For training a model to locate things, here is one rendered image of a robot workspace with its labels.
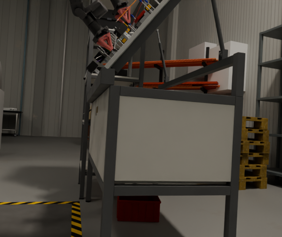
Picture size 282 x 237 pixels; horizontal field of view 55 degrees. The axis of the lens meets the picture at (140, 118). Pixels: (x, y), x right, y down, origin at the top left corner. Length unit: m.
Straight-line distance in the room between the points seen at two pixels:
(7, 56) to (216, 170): 9.97
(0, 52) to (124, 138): 9.88
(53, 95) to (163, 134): 9.52
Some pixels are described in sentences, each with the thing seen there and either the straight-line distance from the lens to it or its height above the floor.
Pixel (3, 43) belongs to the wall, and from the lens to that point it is 10.88.
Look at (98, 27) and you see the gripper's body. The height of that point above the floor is 1.10.
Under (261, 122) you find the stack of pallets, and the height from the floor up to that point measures 0.75.
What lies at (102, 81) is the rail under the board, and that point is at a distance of 1.08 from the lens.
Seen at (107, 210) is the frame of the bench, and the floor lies 0.30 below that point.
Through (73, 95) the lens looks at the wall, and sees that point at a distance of 10.60.
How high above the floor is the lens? 0.65
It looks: 1 degrees up
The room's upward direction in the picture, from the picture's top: 3 degrees clockwise
